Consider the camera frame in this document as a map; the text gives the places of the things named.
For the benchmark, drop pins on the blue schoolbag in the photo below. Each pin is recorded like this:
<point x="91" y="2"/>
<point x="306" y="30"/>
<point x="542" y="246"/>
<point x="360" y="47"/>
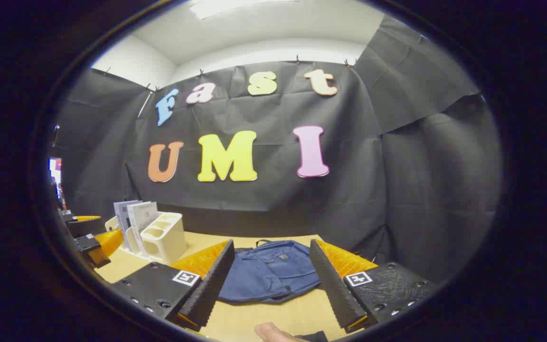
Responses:
<point x="264" y="270"/>

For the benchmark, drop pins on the black backdrop cloth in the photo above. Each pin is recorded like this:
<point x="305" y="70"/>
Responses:
<point x="349" y="190"/>

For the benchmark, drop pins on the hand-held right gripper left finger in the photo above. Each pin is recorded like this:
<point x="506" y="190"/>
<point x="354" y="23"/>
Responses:
<point x="212" y="289"/>

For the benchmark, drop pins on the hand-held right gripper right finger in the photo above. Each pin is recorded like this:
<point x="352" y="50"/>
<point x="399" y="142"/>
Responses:
<point x="333" y="289"/>

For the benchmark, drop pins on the pale blue book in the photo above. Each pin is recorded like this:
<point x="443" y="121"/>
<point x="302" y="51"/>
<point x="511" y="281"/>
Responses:
<point x="121" y="216"/>

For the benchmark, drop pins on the patterned grey white book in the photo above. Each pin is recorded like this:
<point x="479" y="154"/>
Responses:
<point x="144" y="216"/>

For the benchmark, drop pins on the ceiling light panel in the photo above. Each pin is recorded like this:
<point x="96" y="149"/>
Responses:
<point x="226" y="7"/>

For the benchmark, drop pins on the colourful board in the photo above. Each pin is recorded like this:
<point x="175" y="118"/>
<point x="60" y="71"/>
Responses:
<point x="55" y="178"/>

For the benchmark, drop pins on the cream plastic bookshelf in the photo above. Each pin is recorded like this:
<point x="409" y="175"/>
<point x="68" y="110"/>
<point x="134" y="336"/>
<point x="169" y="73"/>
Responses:
<point x="164" y="244"/>

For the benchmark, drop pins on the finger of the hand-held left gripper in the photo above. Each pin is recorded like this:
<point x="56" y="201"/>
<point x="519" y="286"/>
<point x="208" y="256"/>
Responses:
<point x="86" y="229"/>
<point x="86" y="243"/>

